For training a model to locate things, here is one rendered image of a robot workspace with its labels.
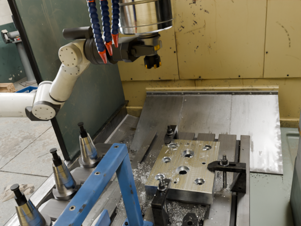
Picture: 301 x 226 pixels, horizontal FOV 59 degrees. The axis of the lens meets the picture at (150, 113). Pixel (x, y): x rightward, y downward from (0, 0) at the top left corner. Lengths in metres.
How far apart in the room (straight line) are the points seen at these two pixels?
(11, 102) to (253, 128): 1.28
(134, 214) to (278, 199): 0.78
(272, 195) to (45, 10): 1.38
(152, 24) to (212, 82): 1.22
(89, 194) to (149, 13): 0.43
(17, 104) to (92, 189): 0.52
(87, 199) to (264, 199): 0.99
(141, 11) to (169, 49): 1.17
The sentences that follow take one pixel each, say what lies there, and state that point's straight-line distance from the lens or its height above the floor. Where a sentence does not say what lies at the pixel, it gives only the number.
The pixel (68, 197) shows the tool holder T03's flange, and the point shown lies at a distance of 0.63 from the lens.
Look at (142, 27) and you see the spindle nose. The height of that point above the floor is 1.52.
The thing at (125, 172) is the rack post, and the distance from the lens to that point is 0.76.
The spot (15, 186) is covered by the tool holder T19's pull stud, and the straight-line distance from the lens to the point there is 0.54.
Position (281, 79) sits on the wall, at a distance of 1.83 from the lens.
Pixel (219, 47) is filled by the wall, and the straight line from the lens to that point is 1.76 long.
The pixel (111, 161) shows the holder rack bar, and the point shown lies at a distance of 0.68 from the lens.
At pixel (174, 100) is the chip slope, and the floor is 0.83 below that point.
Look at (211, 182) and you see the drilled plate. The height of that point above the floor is 0.99.
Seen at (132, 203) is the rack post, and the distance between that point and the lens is 0.84.
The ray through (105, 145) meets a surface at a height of 1.22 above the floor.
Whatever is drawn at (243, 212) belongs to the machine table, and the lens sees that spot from 0.97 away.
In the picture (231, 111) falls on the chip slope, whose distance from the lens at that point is 1.76.
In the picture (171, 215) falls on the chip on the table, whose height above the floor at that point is 0.89.
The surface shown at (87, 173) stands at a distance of 0.68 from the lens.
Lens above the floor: 1.62
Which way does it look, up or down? 27 degrees down
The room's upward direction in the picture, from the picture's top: 9 degrees counter-clockwise
